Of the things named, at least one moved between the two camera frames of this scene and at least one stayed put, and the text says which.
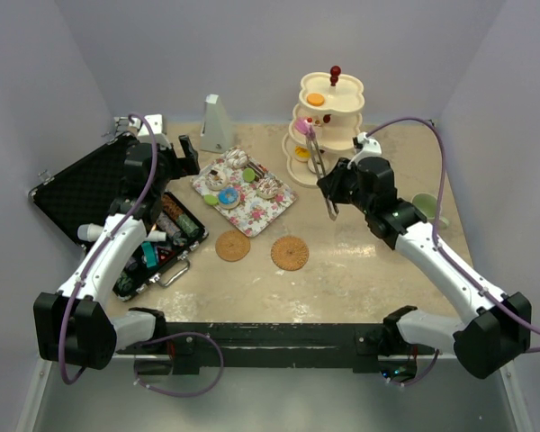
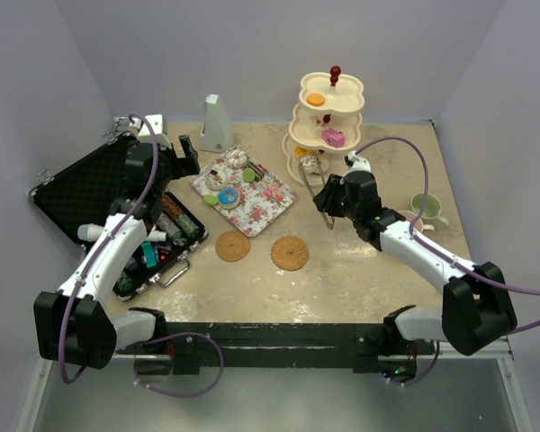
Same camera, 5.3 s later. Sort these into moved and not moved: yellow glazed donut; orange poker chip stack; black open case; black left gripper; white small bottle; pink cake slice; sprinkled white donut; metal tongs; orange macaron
Moved: metal tongs; pink cake slice; sprinkled white donut
Not moved: black open case; orange poker chip stack; orange macaron; yellow glazed donut; black left gripper; white small bottle
